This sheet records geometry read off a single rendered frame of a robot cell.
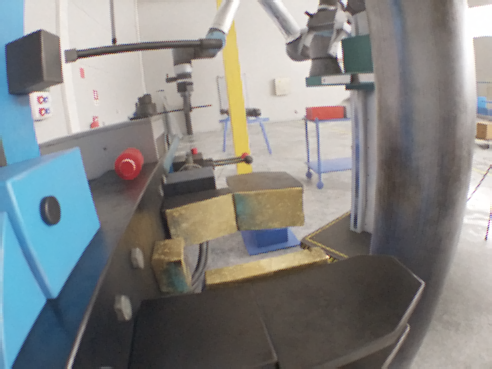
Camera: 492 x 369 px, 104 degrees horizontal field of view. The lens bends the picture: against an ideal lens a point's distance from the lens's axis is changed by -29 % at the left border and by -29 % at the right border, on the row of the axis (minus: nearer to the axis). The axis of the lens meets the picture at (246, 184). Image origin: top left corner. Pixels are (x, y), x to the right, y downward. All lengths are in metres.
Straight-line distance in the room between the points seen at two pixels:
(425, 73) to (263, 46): 11.31
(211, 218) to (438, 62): 0.54
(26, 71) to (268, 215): 0.57
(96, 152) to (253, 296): 0.56
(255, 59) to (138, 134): 10.92
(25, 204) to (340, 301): 0.30
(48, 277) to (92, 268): 0.05
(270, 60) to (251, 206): 11.16
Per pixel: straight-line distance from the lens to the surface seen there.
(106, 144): 0.72
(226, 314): 0.29
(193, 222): 0.59
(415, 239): 0.55
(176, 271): 0.43
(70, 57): 0.56
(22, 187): 0.23
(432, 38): 0.49
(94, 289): 0.24
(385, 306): 0.30
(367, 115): 1.60
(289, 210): 0.61
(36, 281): 0.25
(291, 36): 1.62
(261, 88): 11.45
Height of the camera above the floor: 1.21
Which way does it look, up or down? 18 degrees down
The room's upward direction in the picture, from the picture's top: 7 degrees counter-clockwise
